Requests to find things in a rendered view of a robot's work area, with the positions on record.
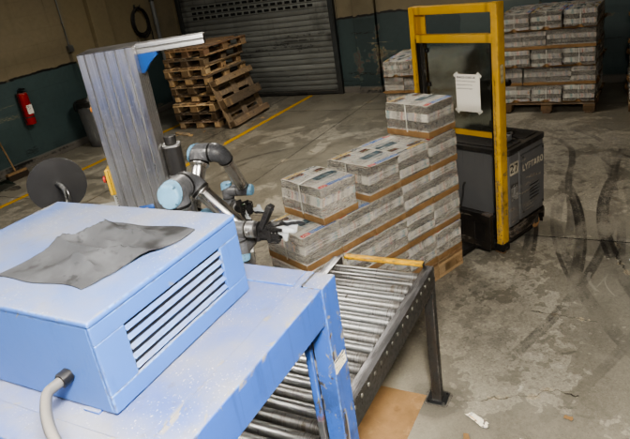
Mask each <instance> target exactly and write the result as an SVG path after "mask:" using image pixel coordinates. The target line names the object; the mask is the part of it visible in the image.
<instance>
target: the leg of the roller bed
mask: <svg viewBox="0 0 630 439"><path fill-rule="evenodd" d="M425 317H426V329H427V346H428V360H429V370H430V381H431V392H432V399H435V400H438V401H442V398H443V377H442V364H441V353H440V341H439V328H438V317H437V305H436V293H435V289H434V290H433V292H432V294H431V296H430V298H429V300H428V301H427V304H426V305H425ZM435 400H434V401H435Z"/></svg>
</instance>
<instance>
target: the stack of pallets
mask: <svg viewBox="0 0 630 439"><path fill-rule="evenodd" d="M232 39H236V41H237V43H236V44H232V45H230V44H231V42H230V40H232ZM244 43H247V42H246V38H245V35H239V36H236V37H235V36H227V37H218V38H206V39H205V43H203V44H201V45H195V46H189V47H184V48H178V49H172V50H167V51H164V53H165V55H166V60H163V64H164V67H165V69H164V70H163V73H164V76H165V79H167V81H168V82H169V85H170V86H169V87H170V88H171V91H172V96H174V98H175V104H174V105H173V106H172V107H173V110H174V114H175V117H176V122H179V124H180V127H181V129H187V128H189V127H191V126H193V125H195V124H196V126H197V129H204V128H206V127H208V126H210V125H212V124H214V123H215V128H216V129H217V128H222V127H223V126H225V125H227V123H226V121H225V122H223V118H224V117H223V115H222V111H221V110H220V109H219V107H218V104H217V102H218V101H217V100H216V99H215V98H214V93H213V91H211V89H210V87H209V85H208V83H209V82H211V81H213V80H215V79H217V78H219V77H222V76H224V75H226V74H229V73H231V72H233V71H236V70H237V69H232V70H231V69H230V68H232V67H234V66H237V68H238V69H240V68H243V67H245V66H246V61H241V57H240V53H242V52H243V51H242V47H241V46H242V44H244ZM214 45H218V46H214ZM213 46H214V47H213ZM231 48H233V53H227V52H226V50H229V49H231ZM175 53H180V54H178V55H175ZM210 54H213V55H210ZM228 58H232V62H226V59H228ZM174 62H180V63H179V64H176V65H174V64H173V63H174ZM180 71H181V72H180ZM174 72H178V73H176V74H174ZM178 81H182V82H180V83H179V82H178ZM181 89H184V90H181ZM183 107H185V108H183ZM189 123H190V124H189Z"/></svg>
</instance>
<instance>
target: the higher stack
mask: <svg viewBox="0 0 630 439"><path fill-rule="evenodd" d="M385 106H386V107H385V108H386V111H385V112H386V119H387V126H388V128H391V129H406V130H407V132H408V130H412V131H420V132H427V133H430V132H431V131H434V130H436V129H439V128H442V127H444V126H446V125H448V124H451V123H453V122H455V120H456V119H455V112H454V110H453V108H454V107H453V106H454V104H453V96H446V95H432V94H430V95H429V94H421V93H411V94H408V95H405V96H402V97H400V98H395V99H393V100H390V101H388V102H386V103H385ZM389 136H397V137H402V138H408V139H414V140H420V141H424V142H427V143H428V145H427V151H428V157H429V159H428V162H429V165H430V166H432V165H434V164H436V163H438V162H440V161H442V160H444V159H447V158H449V157H451V156H453V155H455V154H456V153H457V147H456V144H457V136H456V133H455V130H454V129H450V130H448V131H446V132H444V133H442V134H440V135H438V136H435V137H433V138H431V139H424V138H417V137H411V136H403V135H396V134H389ZM457 171H458V169H457V161H456V160H454V161H452V162H450V163H448V164H446V165H444V166H443V167H441V168H439V169H437V170H435V171H433V172H430V177H431V178H430V183H431V184H430V185H431V187H432V190H433V195H432V197H435V196H437V195H439V194H441V193H442V192H444V191H446V190H448V189H451V188H452V187H454V186H455V185H457V184H458V173H457ZM458 196H459V195H458V190H456V191H454V192H453V193H451V194H449V195H447V196H445V197H444V198H442V199H441V200H439V201H437V202H436V203H433V204H434V211H433V213H434V219H435V220H434V221H435V227H437V226H439V225H440V224H442V223H444V222H446V221H447V220H450V219H451V218H453V217H454V216H455V215H457V214H459V209H460V206H459V205H460V201H459V198H460V197H458ZM460 226H461V219H458V220H456V221H454V222H453V223H451V224H449V225H448V226H446V227H444V228H443V229H441V230H440V231H439V232H437V233H436V234H435V239H436V243H437V255H438V258H439V255H441V254H442V253H444V252H445V251H447V250H449V249H450V248H452V247H454V246H455V245H456V244H457V243H459V242H461V240H462V239H461V230H460V229H461V228H460ZM437 263H438V266H439V267H438V268H439V277H440V278H441V277H443V276H444V275H446V274H447V273H449V272H450V271H452V270H453V269H455V268H456V267H458V266H459V265H461V264H463V257H462V247H460V248H458V249H457V250H455V251H453V252H451V253H450V254H448V255H447V256H445V257H444V258H442V259H441V260H440V261H438V262H437Z"/></svg>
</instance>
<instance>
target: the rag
mask: <svg viewBox="0 0 630 439"><path fill-rule="evenodd" d="M194 231H195V229H193V228H189V227H184V226H146V225H138V224H132V223H125V222H113V221H108V220H106V219H105V220H104V221H100V222H99V223H97V224H95V225H92V226H91V227H86V228H85V229H83V230H82V231H79V232H78V233H76V234H61V235H59V236H57V237H56V238H55V239H54V241H53V242H52V243H51V245H50V246H49V247H48V248H46V249H45V250H44V251H42V252H40V253H39V254H37V255H35V256H34V257H32V258H30V259H29V260H27V261H25V262H23V263H21V264H19V265H16V266H14V267H12V268H10V269H8V270H6V271H4V272H2V273H0V277H4V278H10V279H14V280H20V281H24V282H29V283H38V284H62V285H68V286H72V287H75V288H77V289H79V290H83V289H85V288H87V287H89V286H91V285H93V284H94V283H96V282H97V281H99V280H101V279H103V278H105V277H107V276H109V275H111V274H112V273H114V272H116V271H117V270H119V269H121V268H122V267H124V266H125V265H127V264H128V263H130V262H131V261H132V260H134V259H135V258H136V257H138V256H139V255H141V254H143V253H146V252H147V251H149V250H158V249H162V248H164V247H166V246H169V245H171V244H174V243H176V242H178V241H180V240H182V239H184V238H185V237H187V236H188V235H190V234H191V233H192V232H194Z"/></svg>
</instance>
